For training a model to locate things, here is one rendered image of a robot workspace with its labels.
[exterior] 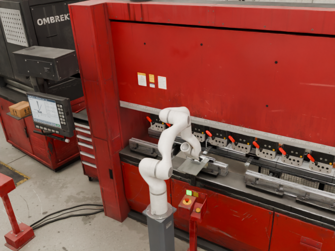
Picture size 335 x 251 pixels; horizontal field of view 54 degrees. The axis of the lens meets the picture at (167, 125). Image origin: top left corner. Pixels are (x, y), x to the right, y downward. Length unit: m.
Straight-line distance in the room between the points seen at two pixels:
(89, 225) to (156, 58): 2.05
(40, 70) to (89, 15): 0.61
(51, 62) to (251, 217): 2.08
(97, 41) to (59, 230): 2.13
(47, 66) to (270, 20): 1.74
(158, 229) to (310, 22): 1.69
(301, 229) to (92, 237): 2.10
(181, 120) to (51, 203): 2.51
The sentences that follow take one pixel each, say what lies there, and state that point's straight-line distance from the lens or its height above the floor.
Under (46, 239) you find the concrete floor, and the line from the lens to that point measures 3.93.
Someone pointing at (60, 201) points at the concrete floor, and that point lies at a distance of 4.35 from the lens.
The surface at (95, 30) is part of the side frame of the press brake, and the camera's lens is 2.88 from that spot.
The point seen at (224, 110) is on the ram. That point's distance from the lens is 2.65.
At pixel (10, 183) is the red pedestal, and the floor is 0.77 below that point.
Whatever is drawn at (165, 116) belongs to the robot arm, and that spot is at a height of 1.63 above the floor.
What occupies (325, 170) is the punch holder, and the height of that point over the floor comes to 1.21.
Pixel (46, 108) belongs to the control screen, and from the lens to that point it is 3.08.
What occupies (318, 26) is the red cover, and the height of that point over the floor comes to 2.20.
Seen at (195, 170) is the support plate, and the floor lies 1.00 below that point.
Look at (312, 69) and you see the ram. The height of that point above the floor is 1.93.
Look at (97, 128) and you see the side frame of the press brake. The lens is 3.26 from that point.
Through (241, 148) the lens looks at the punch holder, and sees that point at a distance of 2.74.
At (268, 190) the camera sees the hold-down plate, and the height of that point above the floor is 0.91.
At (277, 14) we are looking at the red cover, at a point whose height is 2.26.
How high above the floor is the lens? 2.64
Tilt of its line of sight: 28 degrees down
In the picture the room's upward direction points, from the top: 3 degrees counter-clockwise
